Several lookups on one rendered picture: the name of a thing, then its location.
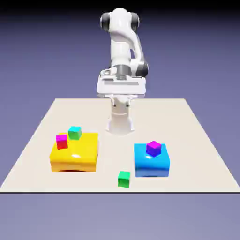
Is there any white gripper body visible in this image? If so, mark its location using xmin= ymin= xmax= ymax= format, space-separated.
xmin=96 ymin=74 xmax=147 ymax=98

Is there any small teal cube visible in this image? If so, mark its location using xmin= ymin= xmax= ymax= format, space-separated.
xmin=67 ymin=126 xmax=83 ymax=141

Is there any small purple cube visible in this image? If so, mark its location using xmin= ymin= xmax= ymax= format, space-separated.
xmin=146 ymin=140 xmax=162 ymax=158

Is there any small red cube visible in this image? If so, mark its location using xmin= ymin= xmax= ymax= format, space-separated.
xmin=56 ymin=134 xmax=68 ymax=150

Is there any small green cube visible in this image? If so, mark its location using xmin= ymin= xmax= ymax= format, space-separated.
xmin=118 ymin=170 xmax=131 ymax=188

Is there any large yellow box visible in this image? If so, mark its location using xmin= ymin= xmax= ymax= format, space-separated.
xmin=49 ymin=132 xmax=99 ymax=173

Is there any large blue box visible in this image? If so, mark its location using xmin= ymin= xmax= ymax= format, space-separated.
xmin=134 ymin=143 xmax=171 ymax=178

